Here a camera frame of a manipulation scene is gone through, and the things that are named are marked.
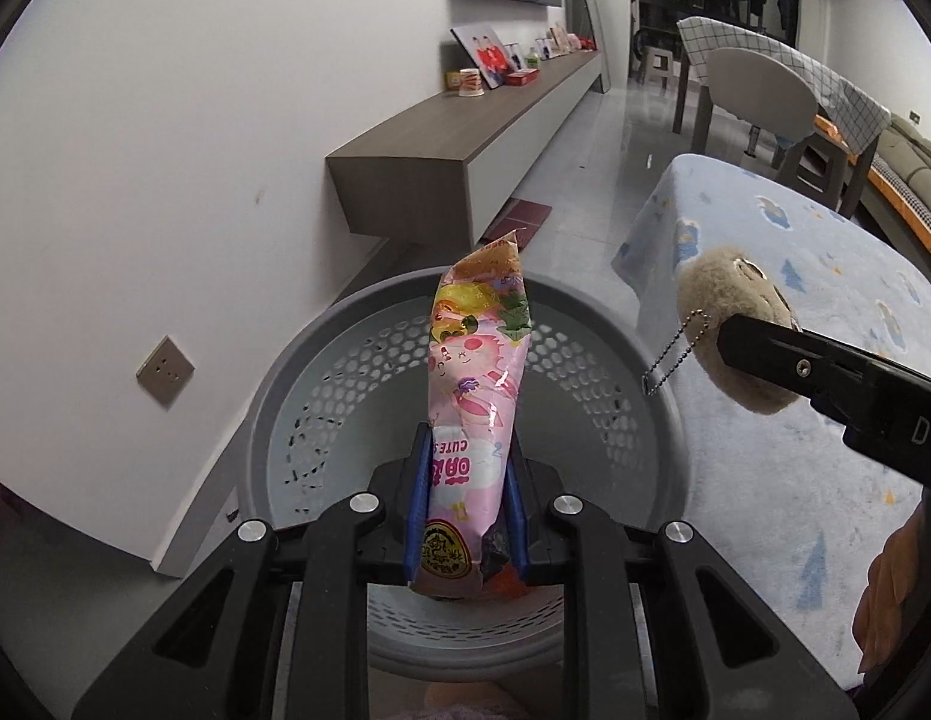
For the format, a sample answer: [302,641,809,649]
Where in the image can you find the beige plush sloth toy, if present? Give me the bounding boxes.
[641,245,799,415]

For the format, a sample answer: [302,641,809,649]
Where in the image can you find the pink snack wrapper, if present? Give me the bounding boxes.
[413,232,532,598]

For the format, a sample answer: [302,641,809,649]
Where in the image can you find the light blue patterned rug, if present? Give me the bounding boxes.
[613,154,931,688]

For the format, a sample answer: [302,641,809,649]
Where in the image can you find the green sofa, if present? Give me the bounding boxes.
[869,114,931,255]

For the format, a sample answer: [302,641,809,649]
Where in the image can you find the grey perforated waste basket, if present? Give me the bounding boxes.
[239,268,690,681]

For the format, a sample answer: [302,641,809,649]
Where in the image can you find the checkered tablecloth dining table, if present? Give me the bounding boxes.
[678,16,892,218]

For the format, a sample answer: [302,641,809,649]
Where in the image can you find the grey dining chair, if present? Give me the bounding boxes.
[691,47,818,154]

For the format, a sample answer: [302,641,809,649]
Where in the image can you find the grey stool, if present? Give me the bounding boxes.
[637,46,675,89]

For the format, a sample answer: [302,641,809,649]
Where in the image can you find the dark red floor scale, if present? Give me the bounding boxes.
[481,199,552,250]

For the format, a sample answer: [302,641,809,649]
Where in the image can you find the red flat box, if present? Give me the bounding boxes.
[504,68,540,86]

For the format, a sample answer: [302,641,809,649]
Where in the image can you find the floating wooden tv cabinet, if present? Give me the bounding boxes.
[325,52,602,249]

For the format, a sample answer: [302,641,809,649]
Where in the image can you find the white paper cup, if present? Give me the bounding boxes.
[457,68,485,98]

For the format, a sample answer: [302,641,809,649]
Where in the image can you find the framed family photo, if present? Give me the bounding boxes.
[451,23,514,89]

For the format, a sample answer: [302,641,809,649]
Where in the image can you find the wall power socket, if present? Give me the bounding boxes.
[136,337,195,408]

